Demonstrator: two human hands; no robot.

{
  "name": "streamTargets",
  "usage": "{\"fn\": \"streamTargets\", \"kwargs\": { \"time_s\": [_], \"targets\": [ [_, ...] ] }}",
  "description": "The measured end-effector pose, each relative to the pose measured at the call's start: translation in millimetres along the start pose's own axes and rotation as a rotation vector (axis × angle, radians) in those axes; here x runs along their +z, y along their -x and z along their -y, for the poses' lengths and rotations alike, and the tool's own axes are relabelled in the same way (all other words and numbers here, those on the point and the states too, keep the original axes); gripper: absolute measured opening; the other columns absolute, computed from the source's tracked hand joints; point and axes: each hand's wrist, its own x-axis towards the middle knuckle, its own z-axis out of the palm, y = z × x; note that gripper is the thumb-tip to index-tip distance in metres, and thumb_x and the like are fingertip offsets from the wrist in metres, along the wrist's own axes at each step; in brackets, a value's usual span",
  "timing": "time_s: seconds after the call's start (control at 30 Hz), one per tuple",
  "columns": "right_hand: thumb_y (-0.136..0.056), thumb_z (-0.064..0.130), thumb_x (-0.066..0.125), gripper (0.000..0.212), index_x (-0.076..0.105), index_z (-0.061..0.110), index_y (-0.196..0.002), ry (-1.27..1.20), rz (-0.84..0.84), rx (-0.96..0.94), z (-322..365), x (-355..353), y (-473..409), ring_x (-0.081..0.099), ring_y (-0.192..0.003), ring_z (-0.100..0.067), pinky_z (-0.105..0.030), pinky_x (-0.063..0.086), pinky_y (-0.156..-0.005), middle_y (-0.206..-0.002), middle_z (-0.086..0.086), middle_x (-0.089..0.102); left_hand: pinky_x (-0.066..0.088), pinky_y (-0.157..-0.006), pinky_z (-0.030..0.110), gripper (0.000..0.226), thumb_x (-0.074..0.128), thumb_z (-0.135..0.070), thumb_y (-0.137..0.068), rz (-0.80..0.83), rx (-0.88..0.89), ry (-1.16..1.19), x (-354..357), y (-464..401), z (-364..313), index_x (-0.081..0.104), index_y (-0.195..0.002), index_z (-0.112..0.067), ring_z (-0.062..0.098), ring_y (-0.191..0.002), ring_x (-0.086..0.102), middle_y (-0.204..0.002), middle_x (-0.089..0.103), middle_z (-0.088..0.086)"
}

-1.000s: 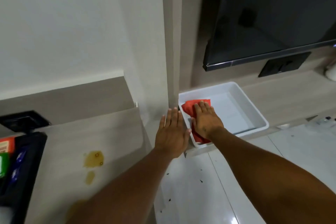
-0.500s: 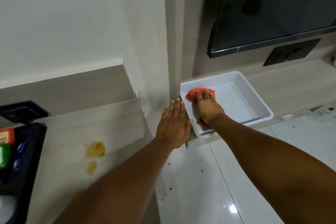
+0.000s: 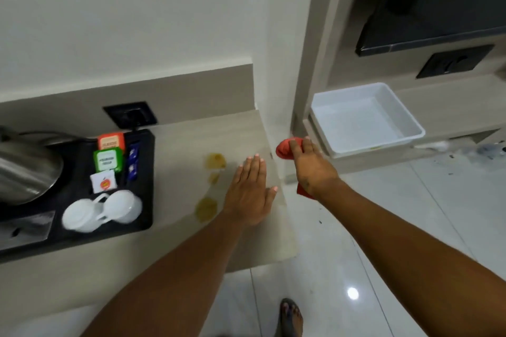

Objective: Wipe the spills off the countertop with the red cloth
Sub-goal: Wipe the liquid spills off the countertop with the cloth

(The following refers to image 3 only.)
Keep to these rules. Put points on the person's left hand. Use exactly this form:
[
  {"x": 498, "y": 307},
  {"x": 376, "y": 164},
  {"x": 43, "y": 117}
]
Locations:
[{"x": 247, "y": 198}]

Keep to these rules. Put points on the person's right hand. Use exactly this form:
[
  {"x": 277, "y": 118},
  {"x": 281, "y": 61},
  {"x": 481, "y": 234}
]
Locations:
[{"x": 314, "y": 173}]

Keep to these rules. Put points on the person's right thumb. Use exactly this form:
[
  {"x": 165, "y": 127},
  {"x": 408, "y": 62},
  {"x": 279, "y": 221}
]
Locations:
[{"x": 294, "y": 148}]

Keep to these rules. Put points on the person's left middle finger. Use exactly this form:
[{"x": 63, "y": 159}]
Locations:
[{"x": 255, "y": 173}]

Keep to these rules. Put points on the person's left thumb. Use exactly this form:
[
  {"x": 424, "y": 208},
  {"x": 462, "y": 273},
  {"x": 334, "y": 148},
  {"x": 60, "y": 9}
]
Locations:
[{"x": 270, "y": 196}]

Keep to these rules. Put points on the person's left little finger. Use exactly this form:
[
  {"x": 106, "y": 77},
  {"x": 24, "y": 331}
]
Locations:
[{"x": 237, "y": 178}]

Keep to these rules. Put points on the red cloth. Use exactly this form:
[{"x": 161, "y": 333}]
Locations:
[{"x": 282, "y": 149}]

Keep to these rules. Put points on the person's left forearm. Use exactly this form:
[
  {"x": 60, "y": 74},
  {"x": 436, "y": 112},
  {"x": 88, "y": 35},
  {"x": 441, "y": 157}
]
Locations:
[{"x": 178, "y": 281}]

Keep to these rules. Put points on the person's right forearm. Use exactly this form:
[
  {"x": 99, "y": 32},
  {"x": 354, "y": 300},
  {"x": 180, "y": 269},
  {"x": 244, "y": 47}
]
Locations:
[{"x": 411, "y": 261}]

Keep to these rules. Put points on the small yellow liquid spill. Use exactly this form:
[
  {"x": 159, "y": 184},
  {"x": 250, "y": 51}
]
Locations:
[{"x": 214, "y": 178}]

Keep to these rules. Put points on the white plastic tray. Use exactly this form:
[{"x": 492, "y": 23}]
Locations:
[{"x": 363, "y": 121}]

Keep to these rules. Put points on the blue sachets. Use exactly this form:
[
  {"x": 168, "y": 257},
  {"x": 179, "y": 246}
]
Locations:
[{"x": 132, "y": 163}]

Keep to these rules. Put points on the white ceramic cup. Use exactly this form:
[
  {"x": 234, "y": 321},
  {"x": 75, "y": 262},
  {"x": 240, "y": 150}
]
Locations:
[
  {"x": 81, "y": 216},
  {"x": 124, "y": 206}
]

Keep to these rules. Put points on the person's foot in sandal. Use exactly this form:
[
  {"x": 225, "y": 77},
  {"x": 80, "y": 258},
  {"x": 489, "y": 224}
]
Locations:
[{"x": 290, "y": 319}]

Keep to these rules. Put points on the orange tea packet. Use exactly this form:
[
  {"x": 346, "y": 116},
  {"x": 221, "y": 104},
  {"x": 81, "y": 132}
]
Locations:
[{"x": 112, "y": 140}]

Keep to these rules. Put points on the green tea packet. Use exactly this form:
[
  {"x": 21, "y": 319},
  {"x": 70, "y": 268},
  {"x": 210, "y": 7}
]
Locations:
[{"x": 106, "y": 159}]

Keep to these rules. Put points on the white sachet with red label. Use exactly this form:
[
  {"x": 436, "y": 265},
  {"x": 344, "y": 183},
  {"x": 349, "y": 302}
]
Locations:
[{"x": 103, "y": 182}]

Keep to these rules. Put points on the white crumpled paper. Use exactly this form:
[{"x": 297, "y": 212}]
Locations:
[{"x": 433, "y": 146}]

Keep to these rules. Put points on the black serving tray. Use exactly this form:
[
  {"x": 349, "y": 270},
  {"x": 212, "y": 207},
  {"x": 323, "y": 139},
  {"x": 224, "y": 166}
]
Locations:
[{"x": 75, "y": 186}]

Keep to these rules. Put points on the beige wooden television cabinet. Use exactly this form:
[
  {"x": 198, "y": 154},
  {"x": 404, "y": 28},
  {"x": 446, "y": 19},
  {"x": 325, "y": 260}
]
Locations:
[{"x": 454, "y": 103}]

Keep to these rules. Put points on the clear plastic bottle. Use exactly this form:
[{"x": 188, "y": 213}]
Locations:
[{"x": 488, "y": 150}]

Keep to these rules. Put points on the black television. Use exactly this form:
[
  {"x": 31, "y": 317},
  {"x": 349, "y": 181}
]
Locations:
[{"x": 435, "y": 1}]

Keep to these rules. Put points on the stainless steel kettle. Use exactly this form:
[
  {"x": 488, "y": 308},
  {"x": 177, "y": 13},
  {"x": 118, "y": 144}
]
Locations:
[{"x": 23, "y": 169}]

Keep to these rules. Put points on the black wall socket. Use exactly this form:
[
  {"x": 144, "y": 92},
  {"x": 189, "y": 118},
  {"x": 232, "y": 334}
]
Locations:
[{"x": 130, "y": 114}]

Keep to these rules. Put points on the black wall socket plate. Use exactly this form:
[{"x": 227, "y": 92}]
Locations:
[{"x": 454, "y": 61}]

